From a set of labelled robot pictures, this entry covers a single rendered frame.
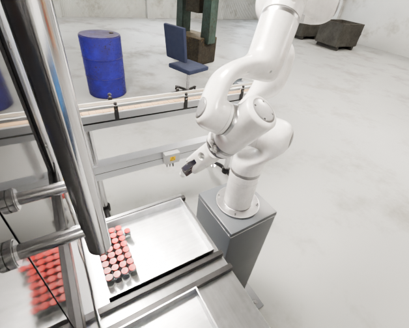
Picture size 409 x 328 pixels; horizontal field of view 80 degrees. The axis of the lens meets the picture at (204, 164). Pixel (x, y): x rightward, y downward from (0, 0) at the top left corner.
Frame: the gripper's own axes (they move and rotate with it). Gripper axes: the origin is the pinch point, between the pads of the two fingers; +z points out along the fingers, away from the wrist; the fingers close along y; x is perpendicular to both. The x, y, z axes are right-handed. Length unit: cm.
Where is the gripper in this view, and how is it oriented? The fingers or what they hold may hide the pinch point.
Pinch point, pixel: (190, 167)
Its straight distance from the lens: 75.0
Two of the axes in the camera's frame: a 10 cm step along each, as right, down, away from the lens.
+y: 6.6, -3.6, 6.5
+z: -5.3, 3.9, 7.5
